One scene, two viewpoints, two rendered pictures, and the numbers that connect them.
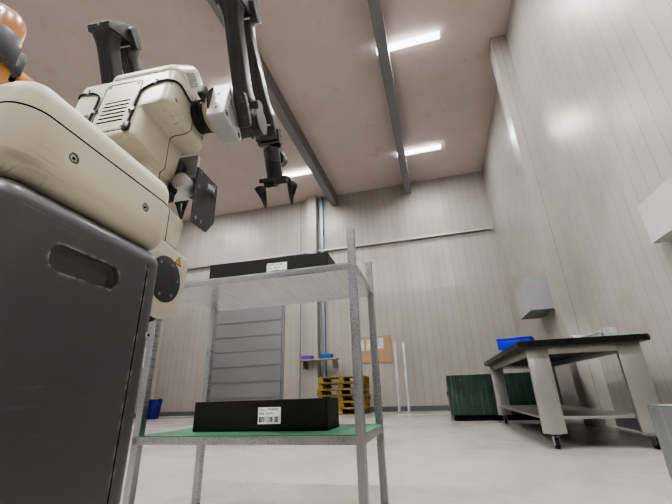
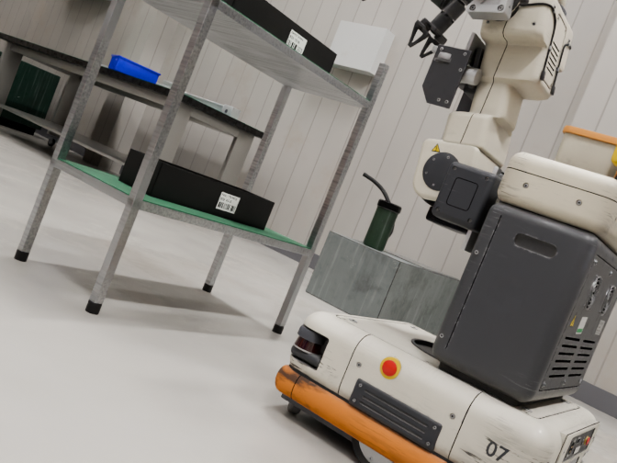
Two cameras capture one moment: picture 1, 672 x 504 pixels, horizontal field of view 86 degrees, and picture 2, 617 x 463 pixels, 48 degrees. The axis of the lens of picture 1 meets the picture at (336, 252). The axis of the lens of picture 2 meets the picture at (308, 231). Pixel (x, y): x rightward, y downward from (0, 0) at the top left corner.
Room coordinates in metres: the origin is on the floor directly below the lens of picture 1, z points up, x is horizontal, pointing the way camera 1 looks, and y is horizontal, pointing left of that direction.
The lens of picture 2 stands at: (0.35, 2.38, 0.54)
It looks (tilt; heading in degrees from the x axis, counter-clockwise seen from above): 3 degrees down; 292
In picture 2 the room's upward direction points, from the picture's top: 22 degrees clockwise
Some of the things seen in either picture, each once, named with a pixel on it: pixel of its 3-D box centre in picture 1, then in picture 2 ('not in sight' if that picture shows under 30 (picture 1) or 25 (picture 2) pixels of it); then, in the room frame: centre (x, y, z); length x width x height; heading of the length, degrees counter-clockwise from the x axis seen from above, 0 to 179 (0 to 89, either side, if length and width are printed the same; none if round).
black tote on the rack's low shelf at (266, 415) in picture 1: (266, 414); (202, 192); (1.63, 0.31, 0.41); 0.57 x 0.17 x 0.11; 76
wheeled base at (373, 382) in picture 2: not in sight; (443, 404); (0.57, 0.53, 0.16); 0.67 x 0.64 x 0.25; 169
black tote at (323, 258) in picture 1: (273, 275); (270, 33); (1.62, 0.30, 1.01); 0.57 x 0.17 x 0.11; 77
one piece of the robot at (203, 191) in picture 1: (161, 197); (466, 84); (0.86, 0.47, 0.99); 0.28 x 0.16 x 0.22; 79
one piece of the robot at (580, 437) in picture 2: not in sight; (577, 442); (0.25, 0.57, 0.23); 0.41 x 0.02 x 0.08; 79
